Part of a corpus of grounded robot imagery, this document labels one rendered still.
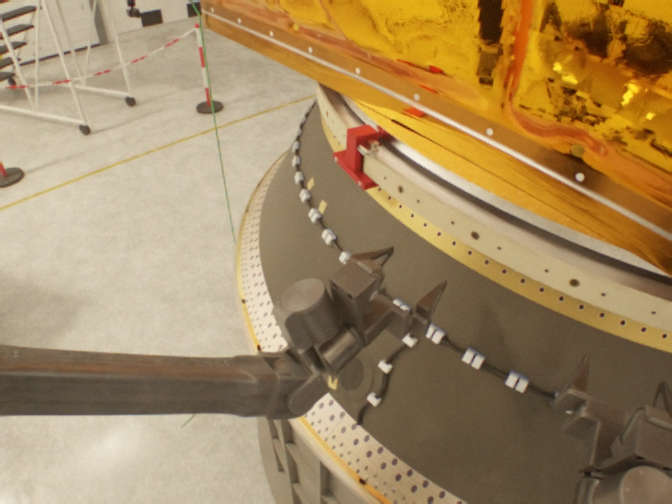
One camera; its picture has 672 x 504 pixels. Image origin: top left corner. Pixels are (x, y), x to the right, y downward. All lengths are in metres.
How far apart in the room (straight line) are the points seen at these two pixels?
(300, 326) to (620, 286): 0.43
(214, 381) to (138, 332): 2.36
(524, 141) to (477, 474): 0.60
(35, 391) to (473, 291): 0.63
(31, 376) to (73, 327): 2.59
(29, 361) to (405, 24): 0.65
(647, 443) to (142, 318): 2.71
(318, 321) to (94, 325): 2.55
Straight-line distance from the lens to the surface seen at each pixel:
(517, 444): 0.86
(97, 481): 2.46
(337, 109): 0.97
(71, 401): 0.47
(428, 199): 0.72
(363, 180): 0.82
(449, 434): 0.88
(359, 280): 0.50
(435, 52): 0.72
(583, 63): 0.61
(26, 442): 2.73
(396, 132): 0.82
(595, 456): 0.54
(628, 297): 0.69
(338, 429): 1.00
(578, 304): 0.75
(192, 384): 0.48
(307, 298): 0.51
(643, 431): 0.49
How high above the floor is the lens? 2.12
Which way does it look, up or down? 43 degrees down
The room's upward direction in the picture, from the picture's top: 2 degrees clockwise
